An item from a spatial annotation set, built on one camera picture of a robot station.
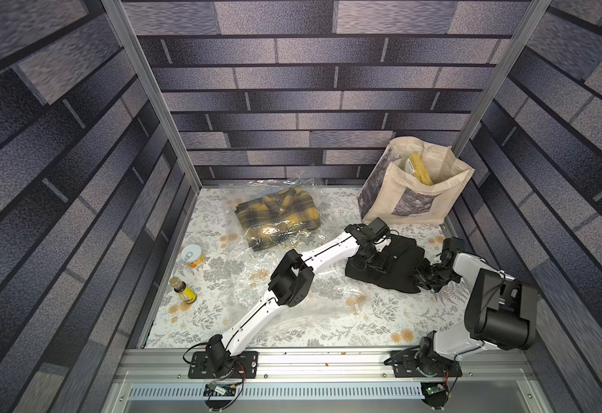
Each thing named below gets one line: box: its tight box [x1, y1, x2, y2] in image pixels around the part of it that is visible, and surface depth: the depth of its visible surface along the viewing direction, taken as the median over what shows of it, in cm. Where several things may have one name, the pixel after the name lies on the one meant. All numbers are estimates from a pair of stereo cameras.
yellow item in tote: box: [404, 151, 434, 186], surface depth 98 cm
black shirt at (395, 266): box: [344, 234, 426, 294], surface depth 90 cm
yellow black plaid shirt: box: [235, 186, 321, 252], surface depth 105 cm
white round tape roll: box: [180, 244, 203, 263], surface depth 94 cm
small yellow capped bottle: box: [169, 276, 197, 304], surface depth 80 cm
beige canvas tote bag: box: [357, 136, 476, 225], surface depth 99 cm
